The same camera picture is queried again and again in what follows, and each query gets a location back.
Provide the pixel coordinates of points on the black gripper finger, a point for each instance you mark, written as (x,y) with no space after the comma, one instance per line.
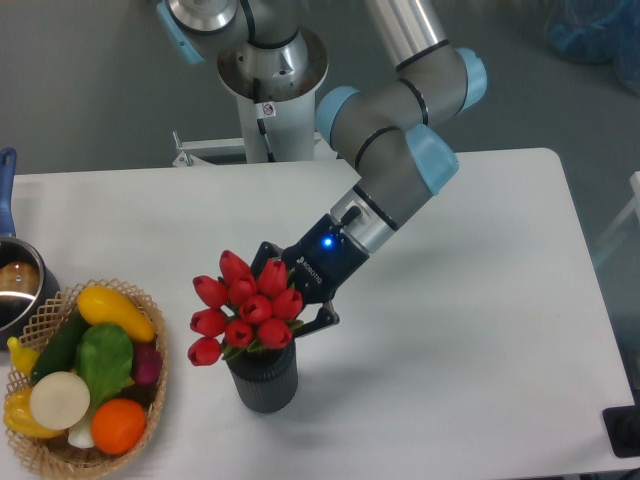
(266,251)
(326,317)

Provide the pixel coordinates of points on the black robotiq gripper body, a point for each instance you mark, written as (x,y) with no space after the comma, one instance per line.
(322,260)

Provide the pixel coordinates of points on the red tulip bouquet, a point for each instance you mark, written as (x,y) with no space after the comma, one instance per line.
(244,311)

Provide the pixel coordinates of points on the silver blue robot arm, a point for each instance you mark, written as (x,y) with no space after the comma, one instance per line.
(273,66)

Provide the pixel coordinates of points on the dark grey ribbed vase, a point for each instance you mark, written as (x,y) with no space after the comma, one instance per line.
(266,382)

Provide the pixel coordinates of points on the purple red onion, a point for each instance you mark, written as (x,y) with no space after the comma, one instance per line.
(147,364)

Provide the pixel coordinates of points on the yellow squash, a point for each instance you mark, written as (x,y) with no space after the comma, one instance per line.
(100,305)

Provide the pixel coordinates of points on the green lettuce leaf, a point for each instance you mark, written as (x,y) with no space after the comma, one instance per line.
(103,361)

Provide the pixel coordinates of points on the woven wicker basket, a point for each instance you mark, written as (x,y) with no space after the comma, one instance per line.
(54,458)

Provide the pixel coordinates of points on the orange fruit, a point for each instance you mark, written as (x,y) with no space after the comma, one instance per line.
(118,425)

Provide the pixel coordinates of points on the green cucumber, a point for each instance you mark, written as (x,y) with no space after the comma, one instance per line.
(60,352)

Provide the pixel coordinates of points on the white round radish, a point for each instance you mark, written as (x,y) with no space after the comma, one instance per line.
(59,400)

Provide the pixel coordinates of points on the yellow banana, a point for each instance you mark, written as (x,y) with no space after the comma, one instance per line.
(22,358)

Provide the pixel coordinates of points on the yellow bell pepper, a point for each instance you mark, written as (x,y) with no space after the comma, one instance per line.
(18,417)

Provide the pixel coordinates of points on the black device at table edge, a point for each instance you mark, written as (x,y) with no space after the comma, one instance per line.
(622,426)

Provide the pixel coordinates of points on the blue plastic bag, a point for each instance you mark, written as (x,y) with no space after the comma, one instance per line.
(597,32)

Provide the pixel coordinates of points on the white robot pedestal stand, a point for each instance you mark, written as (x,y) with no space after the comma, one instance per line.
(271,132)

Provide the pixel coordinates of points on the blue handled saucepan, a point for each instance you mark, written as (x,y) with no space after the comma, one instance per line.
(26,281)

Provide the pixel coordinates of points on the white frame at right edge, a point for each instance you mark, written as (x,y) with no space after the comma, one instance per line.
(626,221)

